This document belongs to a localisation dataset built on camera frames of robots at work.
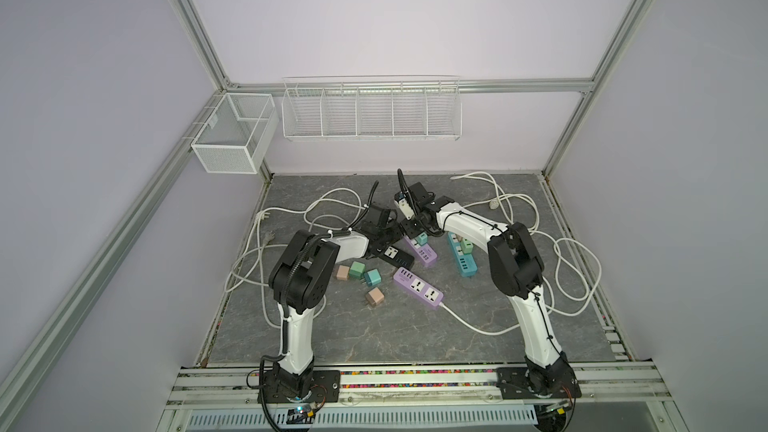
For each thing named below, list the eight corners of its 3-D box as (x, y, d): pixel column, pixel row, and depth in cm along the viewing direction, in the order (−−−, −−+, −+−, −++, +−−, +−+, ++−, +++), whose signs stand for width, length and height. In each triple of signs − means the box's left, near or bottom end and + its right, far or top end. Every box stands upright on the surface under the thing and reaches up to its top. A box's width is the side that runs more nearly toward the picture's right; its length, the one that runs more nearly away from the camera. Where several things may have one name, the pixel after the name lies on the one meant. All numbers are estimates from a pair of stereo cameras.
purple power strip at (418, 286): (392, 281, 94) (392, 277, 91) (401, 268, 96) (401, 264, 94) (436, 310, 88) (437, 307, 86) (445, 295, 90) (446, 292, 88)
